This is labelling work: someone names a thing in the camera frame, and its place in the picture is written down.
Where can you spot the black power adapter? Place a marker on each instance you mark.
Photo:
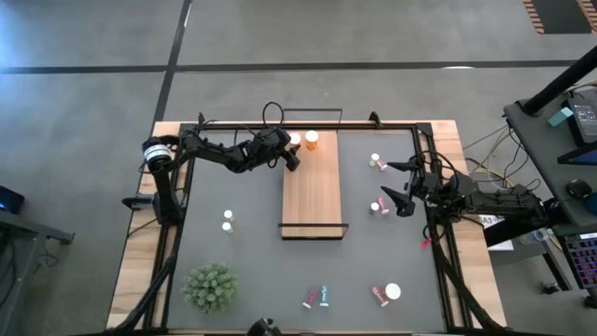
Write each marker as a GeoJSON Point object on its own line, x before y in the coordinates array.
{"type": "Point", "coordinates": [585, 122]}

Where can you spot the large white-capped pill bottle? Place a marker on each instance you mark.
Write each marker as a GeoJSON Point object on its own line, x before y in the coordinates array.
{"type": "Point", "coordinates": [393, 291]}

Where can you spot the person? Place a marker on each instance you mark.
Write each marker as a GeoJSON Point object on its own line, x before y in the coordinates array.
{"type": "Point", "coordinates": [263, 327]}

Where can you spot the blue round object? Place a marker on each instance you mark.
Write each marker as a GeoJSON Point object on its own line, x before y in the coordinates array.
{"type": "Point", "coordinates": [593, 204]}

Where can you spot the green artificial potted plant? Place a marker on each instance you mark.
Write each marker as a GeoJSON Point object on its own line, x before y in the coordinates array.
{"type": "Point", "coordinates": [210, 288]}

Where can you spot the blue pill bottle white cap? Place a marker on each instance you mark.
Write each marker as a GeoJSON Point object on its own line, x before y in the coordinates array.
{"type": "Point", "coordinates": [324, 296]}

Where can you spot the small red tag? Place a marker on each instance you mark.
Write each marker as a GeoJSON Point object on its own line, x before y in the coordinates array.
{"type": "Point", "coordinates": [425, 243]}

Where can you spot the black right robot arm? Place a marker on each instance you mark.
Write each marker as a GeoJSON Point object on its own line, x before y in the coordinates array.
{"type": "Point", "coordinates": [503, 201]}

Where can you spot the dark tablet screen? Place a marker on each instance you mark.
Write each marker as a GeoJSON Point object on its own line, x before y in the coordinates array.
{"type": "Point", "coordinates": [580, 156]}

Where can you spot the clear water bottle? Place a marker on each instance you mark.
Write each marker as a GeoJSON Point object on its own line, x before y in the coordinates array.
{"type": "Point", "coordinates": [534, 236]}

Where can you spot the black round pole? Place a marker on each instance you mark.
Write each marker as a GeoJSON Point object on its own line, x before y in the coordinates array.
{"type": "Point", "coordinates": [559, 84]}

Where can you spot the white paper sheet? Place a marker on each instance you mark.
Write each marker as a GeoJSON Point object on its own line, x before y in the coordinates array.
{"type": "Point", "coordinates": [501, 245]}

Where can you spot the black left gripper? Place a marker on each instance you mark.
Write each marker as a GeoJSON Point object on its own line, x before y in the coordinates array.
{"type": "Point", "coordinates": [270, 147]}

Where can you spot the dark red pill bottle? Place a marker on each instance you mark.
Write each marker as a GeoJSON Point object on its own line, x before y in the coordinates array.
{"type": "Point", "coordinates": [310, 297]}

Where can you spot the black computer mouse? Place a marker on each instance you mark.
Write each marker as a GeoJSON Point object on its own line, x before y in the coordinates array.
{"type": "Point", "coordinates": [578, 188]}

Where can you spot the grey metal desk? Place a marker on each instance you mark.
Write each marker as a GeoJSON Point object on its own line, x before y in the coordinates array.
{"type": "Point", "coordinates": [28, 233]}

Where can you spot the orange pill bottle white cap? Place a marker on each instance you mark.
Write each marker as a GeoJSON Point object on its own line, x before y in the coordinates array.
{"type": "Point", "coordinates": [311, 136]}
{"type": "Point", "coordinates": [295, 138]}

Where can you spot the black metal table frame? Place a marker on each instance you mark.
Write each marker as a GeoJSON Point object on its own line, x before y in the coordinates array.
{"type": "Point", "coordinates": [354, 126]}

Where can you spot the backlit keyboard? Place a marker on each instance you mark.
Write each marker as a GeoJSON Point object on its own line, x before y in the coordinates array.
{"type": "Point", "coordinates": [582, 261]}

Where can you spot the black stand beam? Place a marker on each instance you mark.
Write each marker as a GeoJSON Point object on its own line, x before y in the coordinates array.
{"type": "Point", "coordinates": [517, 228]}

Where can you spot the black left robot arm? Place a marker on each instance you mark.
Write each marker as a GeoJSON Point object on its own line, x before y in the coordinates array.
{"type": "Point", "coordinates": [210, 154]}

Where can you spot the small teal box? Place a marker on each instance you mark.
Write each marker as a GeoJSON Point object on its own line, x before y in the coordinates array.
{"type": "Point", "coordinates": [560, 116]}

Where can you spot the striped floor rug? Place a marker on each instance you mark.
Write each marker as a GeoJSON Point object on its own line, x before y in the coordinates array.
{"type": "Point", "coordinates": [559, 16]}

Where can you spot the dark grey side desk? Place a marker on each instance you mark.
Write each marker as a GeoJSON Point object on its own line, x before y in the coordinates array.
{"type": "Point", "coordinates": [541, 154]}

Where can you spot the black device blue screen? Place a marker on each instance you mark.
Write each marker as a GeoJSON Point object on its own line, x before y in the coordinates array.
{"type": "Point", "coordinates": [9, 200]}

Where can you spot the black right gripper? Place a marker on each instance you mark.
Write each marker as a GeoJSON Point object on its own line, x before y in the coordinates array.
{"type": "Point", "coordinates": [426, 186]}

